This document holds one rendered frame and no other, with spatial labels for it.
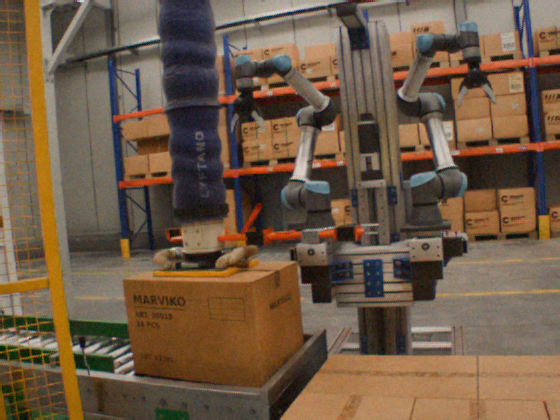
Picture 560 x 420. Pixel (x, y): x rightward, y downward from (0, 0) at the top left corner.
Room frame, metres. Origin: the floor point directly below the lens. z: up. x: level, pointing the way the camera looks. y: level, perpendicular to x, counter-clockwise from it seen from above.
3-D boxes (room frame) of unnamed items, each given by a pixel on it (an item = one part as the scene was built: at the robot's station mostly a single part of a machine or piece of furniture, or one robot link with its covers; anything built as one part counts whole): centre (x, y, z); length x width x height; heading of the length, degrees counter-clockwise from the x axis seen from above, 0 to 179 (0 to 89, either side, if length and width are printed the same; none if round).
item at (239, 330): (2.03, 0.31, 0.75); 0.60 x 0.40 x 0.40; 65
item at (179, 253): (2.04, 0.33, 1.01); 0.34 x 0.25 x 0.06; 67
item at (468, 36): (2.00, -0.82, 1.82); 0.09 x 0.08 x 0.11; 12
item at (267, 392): (1.90, -0.01, 0.58); 0.70 x 0.03 x 0.06; 159
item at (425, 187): (2.24, -0.65, 1.20); 0.13 x 0.12 x 0.14; 102
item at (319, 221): (2.40, -0.17, 1.09); 0.15 x 0.15 x 0.10
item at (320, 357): (1.90, -0.01, 0.48); 0.70 x 0.03 x 0.15; 159
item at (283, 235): (2.07, 0.10, 1.08); 0.93 x 0.30 x 0.04; 67
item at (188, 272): (1.95, 0.36, 0.97); 0.34 x 0.10 x 0.05; 67
